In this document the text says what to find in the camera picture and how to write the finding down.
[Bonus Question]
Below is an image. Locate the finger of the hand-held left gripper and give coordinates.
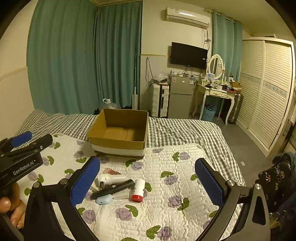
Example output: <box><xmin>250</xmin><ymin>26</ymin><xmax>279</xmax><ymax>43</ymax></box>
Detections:
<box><xmin>0</xmin><ymin>131</ymin><xmax>33</xmax><ymax>154</ymax></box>
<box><xmin>9</xmin><ymin>134</ymin><xmax>53</xmax><ymax>155</ymax></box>

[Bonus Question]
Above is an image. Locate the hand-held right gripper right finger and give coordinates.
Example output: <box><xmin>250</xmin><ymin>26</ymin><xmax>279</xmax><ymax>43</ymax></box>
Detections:
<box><xmin>195</xmin><ymin>158</ymin><xmax>271</xmax><ymax>241</ymax></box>

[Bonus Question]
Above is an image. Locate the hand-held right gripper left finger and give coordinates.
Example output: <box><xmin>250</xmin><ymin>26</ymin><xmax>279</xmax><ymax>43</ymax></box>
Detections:
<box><xmin>24</xmin><ymin>156</ymin><xmax>101</xmax><ymax>241</ymax></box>

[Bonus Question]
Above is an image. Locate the light blue earbuds case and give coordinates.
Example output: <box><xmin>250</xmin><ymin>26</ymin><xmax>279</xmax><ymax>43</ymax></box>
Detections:
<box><xmin>96</xmin><ymin>194</ymin><xmax>114</xmax><ymax>205</ymax></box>

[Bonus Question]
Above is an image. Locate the pink rose compact mirror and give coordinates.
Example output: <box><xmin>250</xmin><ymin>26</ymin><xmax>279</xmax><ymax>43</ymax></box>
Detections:
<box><xmin>103</xmin><ymin>168</ymin><xmax>122</xmax><ymax>176</ymax></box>

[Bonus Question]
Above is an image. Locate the black cylindrical tube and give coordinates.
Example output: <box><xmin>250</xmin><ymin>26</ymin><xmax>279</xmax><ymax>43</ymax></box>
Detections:
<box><xmin>90</xmin><ymin>179</ymin><xmax>135</xmax><ymax>200</ymax></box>

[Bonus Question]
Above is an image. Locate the brown cardboard box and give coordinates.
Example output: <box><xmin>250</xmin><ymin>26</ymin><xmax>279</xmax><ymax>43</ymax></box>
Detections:
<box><xmin>87</xmin><ymin>108</ymin><xmax>149</xmax><ymax>158</ymax></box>

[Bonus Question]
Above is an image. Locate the person's left hand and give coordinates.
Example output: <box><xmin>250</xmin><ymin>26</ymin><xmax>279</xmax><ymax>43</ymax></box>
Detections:
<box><xmin>0</xmin><ymin>183</ymin><xmax>26</xmax><ymax>229</ymax></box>

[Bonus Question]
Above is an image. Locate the white thermometer gun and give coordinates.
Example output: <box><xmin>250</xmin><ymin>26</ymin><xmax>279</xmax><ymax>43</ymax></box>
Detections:
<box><xmin>97</xmin><ymin>173</ymin><xmax>127</xmax><ymax>189</ymax></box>

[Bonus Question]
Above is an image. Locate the white bottle with red cap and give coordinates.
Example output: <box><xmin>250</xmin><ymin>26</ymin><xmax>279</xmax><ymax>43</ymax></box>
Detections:
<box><xmin>130</xmin><ymin>178</ymin><xmax>146</xmax><ymax>202</ymax></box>

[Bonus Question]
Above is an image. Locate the floral quilted bedspread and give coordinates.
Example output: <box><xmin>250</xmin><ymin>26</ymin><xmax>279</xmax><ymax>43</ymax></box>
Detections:
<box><xmin>17</xmin><ymin>109</ymin><xmax>245</xmax><ymax>186</ymax></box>

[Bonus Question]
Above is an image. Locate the blue laundry basket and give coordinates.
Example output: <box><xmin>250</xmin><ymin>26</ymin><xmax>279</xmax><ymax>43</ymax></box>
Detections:
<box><xmin>203</xmin><ymin>104</ymin><xmax>217</xmax><ymax>121</ymax></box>

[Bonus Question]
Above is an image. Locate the clear water jug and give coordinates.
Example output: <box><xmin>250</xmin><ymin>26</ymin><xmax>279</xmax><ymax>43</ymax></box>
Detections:
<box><xmin>101</xmin><ymin>98</ymin><xmax>118</xmax><ymax>110</ymax></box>

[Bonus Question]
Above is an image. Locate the dark suitcase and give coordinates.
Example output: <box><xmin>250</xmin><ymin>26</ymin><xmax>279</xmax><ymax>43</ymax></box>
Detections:
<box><xmin>228</xmin><ymin>93</ymin><xmax>244</xmax><ymax>125</ymax></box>

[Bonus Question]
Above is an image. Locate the teal curtain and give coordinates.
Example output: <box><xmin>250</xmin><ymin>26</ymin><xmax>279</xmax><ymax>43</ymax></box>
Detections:
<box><xmin>212</xmin><ymin>10</ymin><xmax>243</xmax><ymax>80</ymax></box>
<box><xmin>27</xmin><ymin>0</ymin><xmax>99</xmax><ymax>115</ymax></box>
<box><xmin>94</xmin><ymin>2</ymin><xmax>142</xmax><ymax>110</ymax></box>

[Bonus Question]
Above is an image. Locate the grey small fridge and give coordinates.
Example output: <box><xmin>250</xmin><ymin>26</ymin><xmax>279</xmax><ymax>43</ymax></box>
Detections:
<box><xmin>168</xmin><ymin>75</ymin><xmax>197</xmax><ymax>119</ymax></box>

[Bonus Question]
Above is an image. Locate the white dressing table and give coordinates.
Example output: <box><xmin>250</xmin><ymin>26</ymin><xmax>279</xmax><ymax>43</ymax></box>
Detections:
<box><xmin>192</xmin><ymin>82</ymin><xmax>241</xmax><ymax>126</ymax></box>

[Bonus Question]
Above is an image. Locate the white drawer cabinet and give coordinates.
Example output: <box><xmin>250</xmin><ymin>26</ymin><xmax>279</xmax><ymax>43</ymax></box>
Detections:
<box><xmin>151</xmin><ymin>83</ymin><xmax>170</xmax><ymax>117</ymax></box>

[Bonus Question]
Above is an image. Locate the white flat mop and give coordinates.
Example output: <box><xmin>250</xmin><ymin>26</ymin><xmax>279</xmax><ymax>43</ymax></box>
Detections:
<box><xmin>132</xmin><ymin>53</ymin><xmax>139</xmax><ymax>110</ymax></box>

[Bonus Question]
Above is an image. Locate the white louvred wardrobe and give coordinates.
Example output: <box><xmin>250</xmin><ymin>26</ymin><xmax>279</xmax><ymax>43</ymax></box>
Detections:
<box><xmin>236</xmin><ymin>37</ymin><xmax>295</xmax><ymax>153</ymax></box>

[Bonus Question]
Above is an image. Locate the clear plastic bag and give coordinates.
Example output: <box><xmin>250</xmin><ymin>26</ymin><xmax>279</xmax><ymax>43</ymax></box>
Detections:
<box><xmin>154</xmin><ymin>74</ymin><xmax>170</xmax><ymax>84</ymax></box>

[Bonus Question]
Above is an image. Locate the white oval vanity mirror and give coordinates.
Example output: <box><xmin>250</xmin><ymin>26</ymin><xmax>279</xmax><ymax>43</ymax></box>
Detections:
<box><xmin>207</xmin><ymin>54</ymin><xmax>226</xmax><ymax>78</ymax></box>

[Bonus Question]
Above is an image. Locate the white air conditioner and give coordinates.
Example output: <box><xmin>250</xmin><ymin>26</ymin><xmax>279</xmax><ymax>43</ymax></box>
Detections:
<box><xmin>165</xmin><ymin>6</ymin><xmax>212</xmax><ymax>29</ymax></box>

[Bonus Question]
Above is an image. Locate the black wall cable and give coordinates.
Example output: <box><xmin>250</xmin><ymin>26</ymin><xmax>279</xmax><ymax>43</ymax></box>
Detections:
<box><xmin>145</xmin><ymin>57</ymin><xmax>158</xmax><ymax>84</ymax></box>

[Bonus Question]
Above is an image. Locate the black wall television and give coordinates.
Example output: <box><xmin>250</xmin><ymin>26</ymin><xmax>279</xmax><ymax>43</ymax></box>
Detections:
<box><xmin>170</xmin><ymin>42</ymin><xmax>208</xmax><ymax>70</ymax></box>

